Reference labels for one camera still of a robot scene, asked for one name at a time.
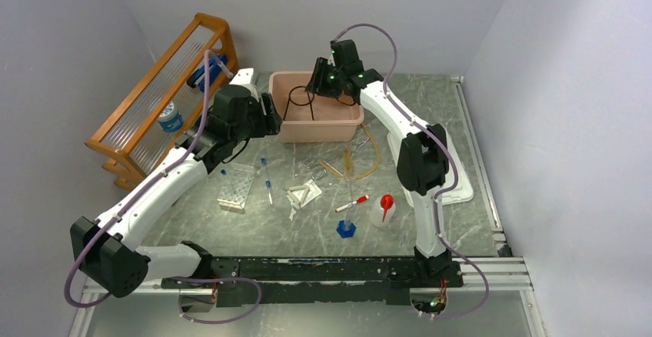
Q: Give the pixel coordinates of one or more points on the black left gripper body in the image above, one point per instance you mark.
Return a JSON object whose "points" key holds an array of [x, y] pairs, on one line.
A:
{"points": [[257, 124]]}

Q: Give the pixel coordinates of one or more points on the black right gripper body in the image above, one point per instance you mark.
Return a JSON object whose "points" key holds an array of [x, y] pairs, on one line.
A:
{"points": [[327, 80]]}

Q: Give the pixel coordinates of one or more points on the pink plastic bin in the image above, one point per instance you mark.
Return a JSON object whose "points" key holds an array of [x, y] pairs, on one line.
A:
{"points": [[308, 118]]}

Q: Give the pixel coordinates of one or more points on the bristle test tube brush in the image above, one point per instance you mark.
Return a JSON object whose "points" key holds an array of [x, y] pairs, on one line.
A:
{"points": [[348, 163]]}

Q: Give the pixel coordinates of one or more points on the white bottle red cap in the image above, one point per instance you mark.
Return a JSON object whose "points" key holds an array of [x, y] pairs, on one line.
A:
{"points": [[382, 210]]}

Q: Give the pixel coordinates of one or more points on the measuring cylinder blue base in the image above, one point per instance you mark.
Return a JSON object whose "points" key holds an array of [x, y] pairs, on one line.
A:
{"points": [[346, 228]]}

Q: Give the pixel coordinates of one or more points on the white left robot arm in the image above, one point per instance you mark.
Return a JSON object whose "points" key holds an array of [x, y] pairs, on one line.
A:
{"points": [[109, 248]]}

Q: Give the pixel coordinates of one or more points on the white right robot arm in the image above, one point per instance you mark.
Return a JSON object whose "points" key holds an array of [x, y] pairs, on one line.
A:
{"points": [[425, 167]]}

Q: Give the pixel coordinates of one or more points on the glass dropper blue fittings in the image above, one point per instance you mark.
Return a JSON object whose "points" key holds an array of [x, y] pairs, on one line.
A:
{"points": [[267, 180]]}

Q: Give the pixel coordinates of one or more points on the clear test tube rack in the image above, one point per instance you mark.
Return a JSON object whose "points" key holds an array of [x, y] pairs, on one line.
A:
{"points": [[237, 180]]}

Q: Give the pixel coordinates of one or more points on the blue stapler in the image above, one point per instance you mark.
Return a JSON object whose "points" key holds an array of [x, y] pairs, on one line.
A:
{"points": [[197, 78]]}

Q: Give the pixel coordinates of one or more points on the blue white round container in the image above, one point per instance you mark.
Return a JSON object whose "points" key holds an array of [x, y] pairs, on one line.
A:
{"points": [[170, 119]]}

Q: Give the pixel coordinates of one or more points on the orange wooden rack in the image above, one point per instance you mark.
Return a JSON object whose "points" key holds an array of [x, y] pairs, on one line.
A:
{"points": [[131, 138]]}

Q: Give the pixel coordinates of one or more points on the yellow rubber tubing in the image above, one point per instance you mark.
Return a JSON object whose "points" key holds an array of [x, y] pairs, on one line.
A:
{"points": [[366, 161]]}

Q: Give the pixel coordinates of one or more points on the red white marker pen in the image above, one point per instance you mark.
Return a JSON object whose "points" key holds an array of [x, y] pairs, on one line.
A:
{"points": [[353, 203]]}

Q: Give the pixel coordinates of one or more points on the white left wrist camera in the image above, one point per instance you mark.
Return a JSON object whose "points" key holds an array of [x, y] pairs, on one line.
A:
{"points": [[245, 77]]}

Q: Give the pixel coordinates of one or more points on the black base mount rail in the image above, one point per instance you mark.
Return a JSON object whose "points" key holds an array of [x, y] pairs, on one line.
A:
{"points": [[389, 279]]}

